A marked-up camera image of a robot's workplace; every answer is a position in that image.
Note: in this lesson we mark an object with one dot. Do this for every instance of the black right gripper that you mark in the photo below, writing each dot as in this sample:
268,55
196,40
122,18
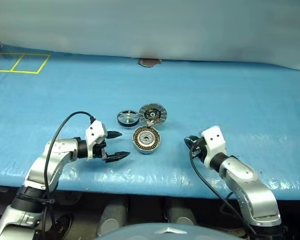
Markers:
200,150

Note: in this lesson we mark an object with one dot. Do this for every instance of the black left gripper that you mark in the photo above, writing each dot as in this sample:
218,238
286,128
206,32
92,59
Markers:
98,150

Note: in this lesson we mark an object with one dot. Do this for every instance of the round motor housing copper windings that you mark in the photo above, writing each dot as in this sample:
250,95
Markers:
140,145

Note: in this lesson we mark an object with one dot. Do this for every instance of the black spoked rotor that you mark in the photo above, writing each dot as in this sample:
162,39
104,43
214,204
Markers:
122,122

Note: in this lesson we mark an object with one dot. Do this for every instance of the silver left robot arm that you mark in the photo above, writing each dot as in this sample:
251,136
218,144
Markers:
40,170

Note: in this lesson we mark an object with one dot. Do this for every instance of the grey disc rotor plate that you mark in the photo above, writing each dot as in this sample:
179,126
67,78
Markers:
160,112

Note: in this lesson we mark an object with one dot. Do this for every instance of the blue plastic table cover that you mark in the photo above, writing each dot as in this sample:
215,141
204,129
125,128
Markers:
215,100

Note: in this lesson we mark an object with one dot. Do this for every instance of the grey rounded shape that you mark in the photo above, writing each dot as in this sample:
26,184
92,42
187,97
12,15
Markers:
112,217
181,213

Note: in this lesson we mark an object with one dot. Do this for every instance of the brown patch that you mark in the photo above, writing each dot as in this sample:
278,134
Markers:
148,63

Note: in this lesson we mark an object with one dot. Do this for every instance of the grey robot torso with emblem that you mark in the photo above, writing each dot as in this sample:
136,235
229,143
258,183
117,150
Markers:
140,232

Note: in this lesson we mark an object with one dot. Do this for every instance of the yellow tape double square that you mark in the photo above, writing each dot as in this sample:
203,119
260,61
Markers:
25,72

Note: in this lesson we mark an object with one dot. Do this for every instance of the white foam backdrop sheet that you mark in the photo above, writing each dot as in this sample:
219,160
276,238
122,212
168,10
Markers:
150,25

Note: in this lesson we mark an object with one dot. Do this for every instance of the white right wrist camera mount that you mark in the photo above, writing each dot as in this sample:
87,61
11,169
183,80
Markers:
213,140

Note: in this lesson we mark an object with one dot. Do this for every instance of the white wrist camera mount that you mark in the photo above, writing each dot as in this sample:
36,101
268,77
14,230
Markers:
213,140
95,130

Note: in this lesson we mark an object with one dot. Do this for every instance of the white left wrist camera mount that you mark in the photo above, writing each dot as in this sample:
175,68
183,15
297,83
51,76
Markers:
95,130

